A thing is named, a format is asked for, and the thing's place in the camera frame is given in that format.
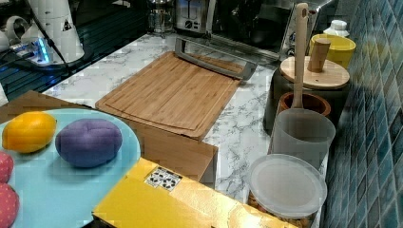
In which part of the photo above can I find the dark grey bowl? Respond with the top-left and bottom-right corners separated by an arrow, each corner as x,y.
233,15 -> 283,48

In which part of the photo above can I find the bamboo cutting board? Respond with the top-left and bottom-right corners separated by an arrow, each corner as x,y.
96,51 -> 240,141

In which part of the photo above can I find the wooden spoon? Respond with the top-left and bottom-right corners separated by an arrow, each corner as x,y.
292,3 -> 308,108

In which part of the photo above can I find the light blue plate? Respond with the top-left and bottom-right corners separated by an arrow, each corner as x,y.
7,108 -> 141,228

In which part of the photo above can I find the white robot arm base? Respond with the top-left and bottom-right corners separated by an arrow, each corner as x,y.
5,0 -> 85,67

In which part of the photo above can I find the black cable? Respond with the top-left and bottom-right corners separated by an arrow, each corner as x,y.
24,0 -> 73,75

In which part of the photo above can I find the glass french press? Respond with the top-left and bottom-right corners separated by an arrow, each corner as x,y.
146,0 -> 175,36

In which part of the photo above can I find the jar with translucent lid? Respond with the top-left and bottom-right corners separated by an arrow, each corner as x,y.
246,154 -> 327,228

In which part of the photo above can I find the silver toaster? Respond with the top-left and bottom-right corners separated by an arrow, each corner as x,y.
175,0 -> 209,34

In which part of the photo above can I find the brown wooden utensil cup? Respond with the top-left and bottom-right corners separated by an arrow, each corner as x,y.
277,92 -> 331,117

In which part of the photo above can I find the black canister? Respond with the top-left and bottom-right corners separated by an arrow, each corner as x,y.
262,68 -> 350,135

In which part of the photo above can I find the wooden lid with knob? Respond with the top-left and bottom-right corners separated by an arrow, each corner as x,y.
280,38 -> 350,90

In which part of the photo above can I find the white bottle cap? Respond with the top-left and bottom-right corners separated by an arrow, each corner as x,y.
323,20 -> 350,37

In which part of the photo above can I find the yellow toy lemon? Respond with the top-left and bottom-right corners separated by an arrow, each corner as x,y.
2,111 -> 57,154

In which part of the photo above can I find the purple plush toy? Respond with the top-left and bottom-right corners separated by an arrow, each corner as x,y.
55,119 -> 123,168

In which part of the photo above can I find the silver toaster oven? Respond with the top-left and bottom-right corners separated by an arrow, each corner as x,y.
206,0 -> 338,63

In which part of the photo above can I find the frosted grey plastic cup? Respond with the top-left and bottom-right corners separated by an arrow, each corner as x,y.
272,108 -> 336,169

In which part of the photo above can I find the red dotted plush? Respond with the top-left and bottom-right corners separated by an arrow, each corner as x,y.
0,151 -> 14,183
0,183 -> 19,228

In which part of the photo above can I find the yellow cup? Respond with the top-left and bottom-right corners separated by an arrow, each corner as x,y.
309,33 -> 356,68

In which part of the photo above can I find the red dotted plush lower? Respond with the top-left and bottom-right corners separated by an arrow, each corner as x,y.
0,183 -> 19,228

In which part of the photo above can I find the red dotted plush upper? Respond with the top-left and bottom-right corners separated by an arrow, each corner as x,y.
0,151 -> 14,183

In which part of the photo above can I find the open oven door with handle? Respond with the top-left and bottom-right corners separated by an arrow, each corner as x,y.
174,36 -> 279,82

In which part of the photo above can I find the yellow cardboard box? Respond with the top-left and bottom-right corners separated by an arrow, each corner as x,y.
92,159 -> 297,228

